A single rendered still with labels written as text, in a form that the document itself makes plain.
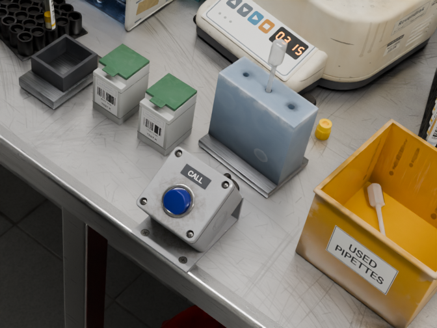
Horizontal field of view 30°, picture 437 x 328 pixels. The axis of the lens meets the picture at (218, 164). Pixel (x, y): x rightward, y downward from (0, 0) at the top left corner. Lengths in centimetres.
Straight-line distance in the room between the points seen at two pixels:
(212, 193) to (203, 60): 27
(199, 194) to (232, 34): 28
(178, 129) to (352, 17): 23
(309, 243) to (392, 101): 27
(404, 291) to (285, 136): 19
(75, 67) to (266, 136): 23
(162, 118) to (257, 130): 10
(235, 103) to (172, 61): 17
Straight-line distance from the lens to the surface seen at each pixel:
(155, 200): 77
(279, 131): 81
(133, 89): 88
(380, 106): 99
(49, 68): 91
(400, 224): 87
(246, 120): 84
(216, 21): 99
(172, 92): 85
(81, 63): 92
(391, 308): 79
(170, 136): 86
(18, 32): 97
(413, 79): 104
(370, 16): 93
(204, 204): 76
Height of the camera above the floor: 153
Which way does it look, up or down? 49 degrees down
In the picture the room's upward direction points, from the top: 11 degrees clockwise
